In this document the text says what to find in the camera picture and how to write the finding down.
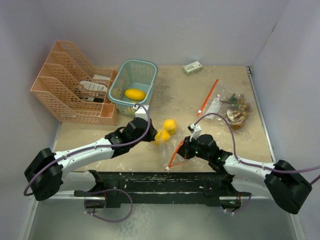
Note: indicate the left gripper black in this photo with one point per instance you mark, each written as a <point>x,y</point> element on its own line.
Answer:
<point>151,136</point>

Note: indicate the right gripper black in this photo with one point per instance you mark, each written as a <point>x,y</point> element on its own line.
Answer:
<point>184,150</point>

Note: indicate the yellow fake fruit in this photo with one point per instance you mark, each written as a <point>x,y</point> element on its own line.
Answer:
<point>163,136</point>
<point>157,142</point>
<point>135,94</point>
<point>170,126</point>

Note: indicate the clear zip bag red seal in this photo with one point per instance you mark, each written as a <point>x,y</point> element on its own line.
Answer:
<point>168,150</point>

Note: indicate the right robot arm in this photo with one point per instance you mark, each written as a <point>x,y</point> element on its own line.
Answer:
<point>278,181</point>

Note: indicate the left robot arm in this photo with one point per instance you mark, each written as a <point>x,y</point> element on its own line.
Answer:
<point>47,173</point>

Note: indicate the clear bag of mushrooms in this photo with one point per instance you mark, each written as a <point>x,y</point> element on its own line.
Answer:
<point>222,103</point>

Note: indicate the teal plastic basket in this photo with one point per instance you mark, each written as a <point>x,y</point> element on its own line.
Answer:
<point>133,74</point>

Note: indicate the white papers in organizer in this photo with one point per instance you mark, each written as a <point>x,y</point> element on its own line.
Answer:
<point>97,89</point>

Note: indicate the small green white box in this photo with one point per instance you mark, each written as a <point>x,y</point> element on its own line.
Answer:
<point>192,68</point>

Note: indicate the orange mesh file organizer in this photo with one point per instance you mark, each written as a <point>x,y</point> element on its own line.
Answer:
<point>60,87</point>

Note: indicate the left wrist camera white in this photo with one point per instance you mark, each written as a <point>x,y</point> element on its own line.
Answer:
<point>141,112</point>

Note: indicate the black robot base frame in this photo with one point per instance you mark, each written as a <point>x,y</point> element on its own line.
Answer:
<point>204,188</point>

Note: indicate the aluminium rail frame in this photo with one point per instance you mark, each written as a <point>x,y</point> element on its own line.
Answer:
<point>296,224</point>

